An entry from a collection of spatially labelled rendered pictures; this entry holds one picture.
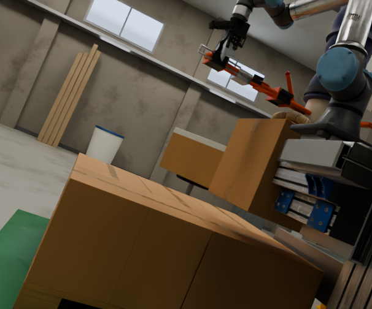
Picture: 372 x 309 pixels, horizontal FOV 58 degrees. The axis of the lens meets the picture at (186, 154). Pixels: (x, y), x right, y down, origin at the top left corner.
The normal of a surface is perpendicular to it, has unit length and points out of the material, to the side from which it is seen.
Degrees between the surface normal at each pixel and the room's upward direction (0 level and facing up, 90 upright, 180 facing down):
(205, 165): 90
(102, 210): 90
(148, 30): 90
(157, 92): 90
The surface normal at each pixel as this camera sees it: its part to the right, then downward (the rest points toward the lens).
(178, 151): -0.38, -0.18
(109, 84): 0.19, 0.06
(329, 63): -0.67, -0.16
